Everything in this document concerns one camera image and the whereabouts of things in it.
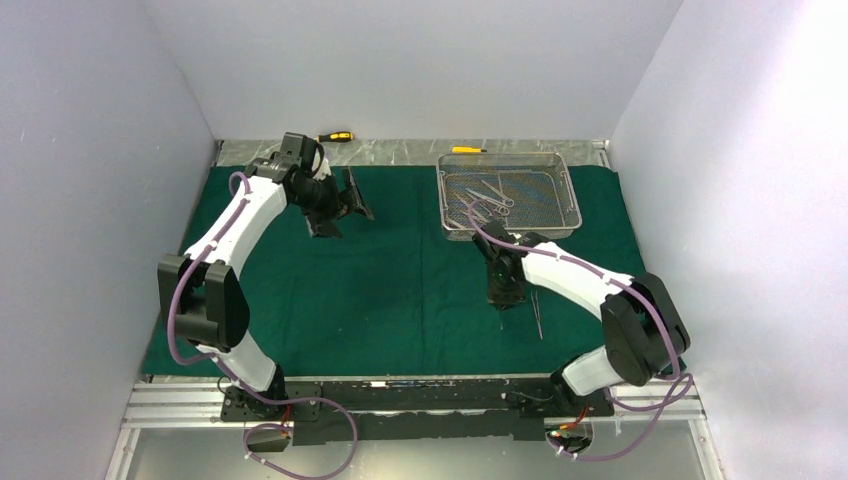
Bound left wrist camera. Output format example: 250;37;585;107
276;132;332;180

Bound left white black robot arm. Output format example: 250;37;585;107
157;155;374;406

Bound small yellow screwdriver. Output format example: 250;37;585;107
451;146;488;154

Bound steel surgical scissors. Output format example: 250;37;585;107
461;179;515;216

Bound wire mesh instrument tray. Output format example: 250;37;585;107
436;152;583;241

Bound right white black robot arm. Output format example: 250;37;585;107
473;221;691;397

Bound yellow black handled screwdriver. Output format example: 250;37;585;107
316;131;354;143

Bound aluminium front rail frame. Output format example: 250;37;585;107
119;374;725;479

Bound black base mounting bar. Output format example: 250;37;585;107
220;375;614;446

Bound steel surgical forceps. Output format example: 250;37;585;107
444;193;489;229

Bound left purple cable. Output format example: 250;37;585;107
165;172;360;478

